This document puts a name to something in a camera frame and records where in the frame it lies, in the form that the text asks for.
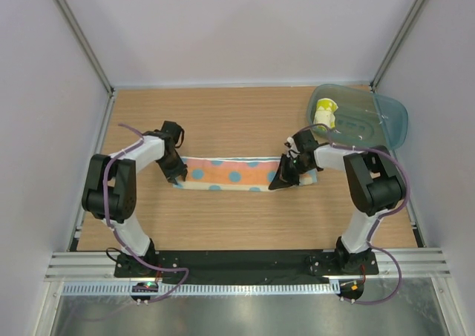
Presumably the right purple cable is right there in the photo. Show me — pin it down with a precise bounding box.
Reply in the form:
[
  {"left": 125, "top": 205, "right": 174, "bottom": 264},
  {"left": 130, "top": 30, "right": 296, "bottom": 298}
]
[{"left": 292, "top": 124, "right": 411, "bottom": 306}]

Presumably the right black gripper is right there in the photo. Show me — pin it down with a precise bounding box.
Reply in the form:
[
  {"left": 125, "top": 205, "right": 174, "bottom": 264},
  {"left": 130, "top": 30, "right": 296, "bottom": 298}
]
[{"left": 270, "top": 154, "right": 312, "bottom": 191}]

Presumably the aluminium frame post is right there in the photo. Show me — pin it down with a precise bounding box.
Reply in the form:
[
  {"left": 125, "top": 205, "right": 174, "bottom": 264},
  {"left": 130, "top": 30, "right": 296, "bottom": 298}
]
[
  {"left": 370, "top": 0, "right": 430, "bottom": 93},
  {"left": 53, "top": 0, "right": 114, "bottom": 96}
]

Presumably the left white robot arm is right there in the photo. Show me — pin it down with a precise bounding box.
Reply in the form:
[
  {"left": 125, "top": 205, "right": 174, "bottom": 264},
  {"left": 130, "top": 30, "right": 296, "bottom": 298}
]
[{"left": 82, "top": 121, "right": 188, "bottom": 277}]

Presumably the white slotted cable duct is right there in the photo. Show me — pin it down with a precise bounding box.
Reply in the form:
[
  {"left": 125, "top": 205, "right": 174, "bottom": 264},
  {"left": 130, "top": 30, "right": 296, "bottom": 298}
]
[{"left": 62, "top": 280, "right": 340, "bottom": 297}]

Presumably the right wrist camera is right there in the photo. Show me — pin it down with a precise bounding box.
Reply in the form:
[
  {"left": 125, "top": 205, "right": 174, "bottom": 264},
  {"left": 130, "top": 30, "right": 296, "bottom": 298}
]
[{"left": 290, "top": 129, "right": 319, "bottom": 154}]

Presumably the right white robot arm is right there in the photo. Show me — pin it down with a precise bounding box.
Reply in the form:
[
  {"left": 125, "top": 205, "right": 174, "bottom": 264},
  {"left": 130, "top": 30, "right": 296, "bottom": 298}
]
[{"left": 269, "top": 143, "right": 408, "bottom": 274}]

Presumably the yellow green patterned towel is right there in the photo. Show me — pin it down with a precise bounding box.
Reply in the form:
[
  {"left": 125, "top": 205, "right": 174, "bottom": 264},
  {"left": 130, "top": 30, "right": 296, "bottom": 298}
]
[{"left": 313, "top": 98, "right": 338, "bottom": 128}]

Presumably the blue orange dotted towel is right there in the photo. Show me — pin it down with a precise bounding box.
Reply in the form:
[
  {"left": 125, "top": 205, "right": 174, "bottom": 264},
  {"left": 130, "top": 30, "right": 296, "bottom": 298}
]
[{"left": 172, "top": 155, "right": 318, "bottom": 193}]

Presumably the left aluminium frame post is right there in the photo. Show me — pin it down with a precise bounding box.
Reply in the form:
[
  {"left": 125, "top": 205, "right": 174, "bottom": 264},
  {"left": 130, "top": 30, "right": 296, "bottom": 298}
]
[{"left": 53, "top": 0, "right": 114, "bottom": 96}]

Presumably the right aluminium frame post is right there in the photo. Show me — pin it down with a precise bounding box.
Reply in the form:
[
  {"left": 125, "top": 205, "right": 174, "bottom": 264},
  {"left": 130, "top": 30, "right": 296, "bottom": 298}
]
[{"left": 370, "top": 0, "right": 430, "bottom": 93}]

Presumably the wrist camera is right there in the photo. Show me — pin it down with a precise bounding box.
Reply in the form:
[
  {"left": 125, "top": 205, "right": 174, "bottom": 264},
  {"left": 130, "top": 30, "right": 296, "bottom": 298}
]
[
  {"left": 160, "top": 121, "right": 185, "bottom": 148},
  {"left": 290, "top": 129, "right": 319, "bottom": 154}
]

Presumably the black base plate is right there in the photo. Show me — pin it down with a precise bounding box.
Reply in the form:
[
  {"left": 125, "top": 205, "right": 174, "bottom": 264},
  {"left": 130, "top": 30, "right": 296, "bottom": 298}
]
[{"left": 114, "top": 249, "right": 379, "bottom": 284}]

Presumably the front aluminium rail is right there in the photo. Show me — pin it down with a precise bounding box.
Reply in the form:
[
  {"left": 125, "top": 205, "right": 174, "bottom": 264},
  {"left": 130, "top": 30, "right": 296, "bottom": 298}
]
[{"left": 45, "top": 248, "right": 450, "bottom": 281}]

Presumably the clear blue plastic tray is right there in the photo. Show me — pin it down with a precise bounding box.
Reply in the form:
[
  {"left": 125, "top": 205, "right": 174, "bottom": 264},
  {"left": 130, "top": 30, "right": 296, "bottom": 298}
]
[{"left": 306, "top": 84, "right": 408, "bottom": 150}]

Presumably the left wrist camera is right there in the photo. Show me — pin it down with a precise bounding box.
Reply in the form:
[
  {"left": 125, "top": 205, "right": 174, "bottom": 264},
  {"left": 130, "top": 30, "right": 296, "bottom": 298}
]
[{"left": 160, "top": 121, "right": 185, "bottom": 148}]

